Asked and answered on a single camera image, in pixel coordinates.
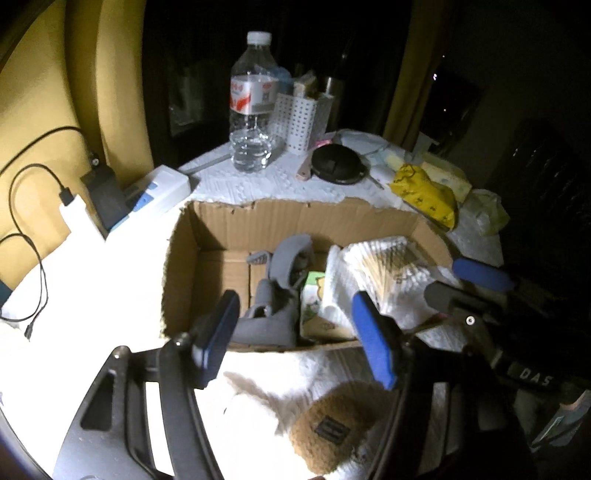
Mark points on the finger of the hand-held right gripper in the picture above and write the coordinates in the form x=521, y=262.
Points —
x=455, y=307
x=482, y=273

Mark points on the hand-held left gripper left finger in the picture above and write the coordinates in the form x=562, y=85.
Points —
x=222, y=323

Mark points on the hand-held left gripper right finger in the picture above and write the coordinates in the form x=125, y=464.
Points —
x=375, y=344

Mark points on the cardboard box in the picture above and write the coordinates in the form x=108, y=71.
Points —
x=207, y=258

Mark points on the green illustrated packet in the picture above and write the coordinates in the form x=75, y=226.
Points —
x=314, y=314

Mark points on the cotton swab box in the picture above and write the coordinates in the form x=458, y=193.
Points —
x=388, y=267

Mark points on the white soft packet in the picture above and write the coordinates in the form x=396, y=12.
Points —
x=369, y=147

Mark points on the pale crumpled plastic bag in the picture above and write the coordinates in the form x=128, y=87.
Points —
x=487, y=212

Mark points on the pale yellow packet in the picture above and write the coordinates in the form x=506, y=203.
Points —
x=453, y=182

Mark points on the yellow printed packet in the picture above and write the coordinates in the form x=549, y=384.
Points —
x=425, y=194

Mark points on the dark cabinet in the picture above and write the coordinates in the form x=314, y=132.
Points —
x=545, y=184

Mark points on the small white item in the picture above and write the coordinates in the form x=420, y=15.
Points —
x=381, y=174

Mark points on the white textured table cloth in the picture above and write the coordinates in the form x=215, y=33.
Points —
x=277, y=187

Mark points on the white and blue box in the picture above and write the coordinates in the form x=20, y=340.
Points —
x=161, y=184

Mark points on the black power adapter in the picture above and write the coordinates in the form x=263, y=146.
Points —
x=106, y=198

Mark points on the small beige tool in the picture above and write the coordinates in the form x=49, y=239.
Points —
x=303, y=170

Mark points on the white charger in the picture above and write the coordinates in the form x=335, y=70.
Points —
x=82, y=218

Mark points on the dark screen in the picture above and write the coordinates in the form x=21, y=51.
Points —
x=457, y=99

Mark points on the black round case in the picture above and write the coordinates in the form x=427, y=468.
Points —
x=337, y=164

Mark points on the clear water bottle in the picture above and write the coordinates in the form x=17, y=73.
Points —
x=251, y=138

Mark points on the narrow yellow curtain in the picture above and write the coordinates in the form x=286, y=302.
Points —
x=406, y=92

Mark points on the white perforated holder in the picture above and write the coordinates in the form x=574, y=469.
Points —
x=300, y=124

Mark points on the steel flask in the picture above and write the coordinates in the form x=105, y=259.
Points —
x=330, y=87

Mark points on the wide yellow curtain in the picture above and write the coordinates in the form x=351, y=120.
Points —
x=115, y=69

